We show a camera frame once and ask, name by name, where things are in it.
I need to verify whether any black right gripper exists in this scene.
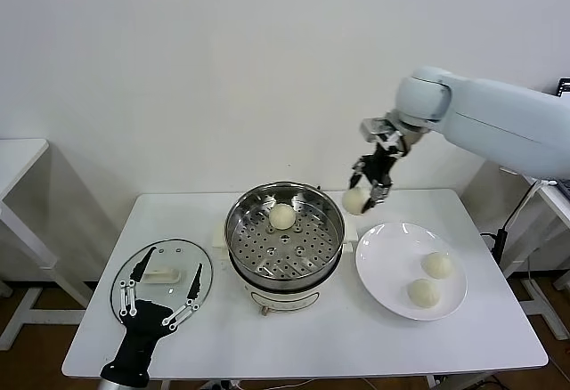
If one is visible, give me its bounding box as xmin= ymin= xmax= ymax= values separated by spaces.
xmin=348 ymin=142 xmax=401 ymax=215

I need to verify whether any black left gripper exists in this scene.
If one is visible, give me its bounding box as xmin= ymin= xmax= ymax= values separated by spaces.
xmin=100 ymin=246 xmax=204 ymax=382

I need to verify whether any glass lid with cream handle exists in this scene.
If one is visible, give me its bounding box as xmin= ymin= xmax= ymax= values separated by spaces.
xmin=110 ymin=237 xmax=215 ymax=325

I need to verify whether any white steamed baozi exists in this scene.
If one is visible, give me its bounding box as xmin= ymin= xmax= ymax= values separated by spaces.
xmin=341 ymin=187 xmax=373 ymax=216
xmin=407 ymin=278 xmax=442 ymax=309
xmin=268 ymin=203 xmax=296 ymax=231
xmin=420 ymin=251 xmax=454 ymax=280

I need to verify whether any perforated steel steamer basket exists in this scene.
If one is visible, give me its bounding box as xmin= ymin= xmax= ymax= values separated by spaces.
xmin=224 ymin=180 xmax=347 ymax=278

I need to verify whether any stainless steel steamer pot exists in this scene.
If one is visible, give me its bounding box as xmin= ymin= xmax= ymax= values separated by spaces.
xmin=212 ymin=179 xmax=359 ymax=318

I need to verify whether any white round plate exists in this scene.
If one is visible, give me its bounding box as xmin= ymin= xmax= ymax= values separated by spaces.
xmin=354 ymin=222 xmax=468 ymax=322

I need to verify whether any grey open laptop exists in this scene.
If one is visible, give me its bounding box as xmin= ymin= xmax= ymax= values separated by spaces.
xmin=525 ymin=77 xmax=570 ymax=198

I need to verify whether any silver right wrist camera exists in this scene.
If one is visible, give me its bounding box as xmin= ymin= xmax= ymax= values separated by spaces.
xmin=359 ymin=116 xmax=402 ymax=146

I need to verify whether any black power strip with cable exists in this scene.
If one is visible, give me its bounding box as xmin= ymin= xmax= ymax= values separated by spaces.
xmin=480 ymin=228 xmax=509 ymax=275

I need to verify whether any white laptop charger cable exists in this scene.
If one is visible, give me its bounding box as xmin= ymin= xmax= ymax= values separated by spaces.
xmin=505 ymin=177 xmax=558 ymax=235

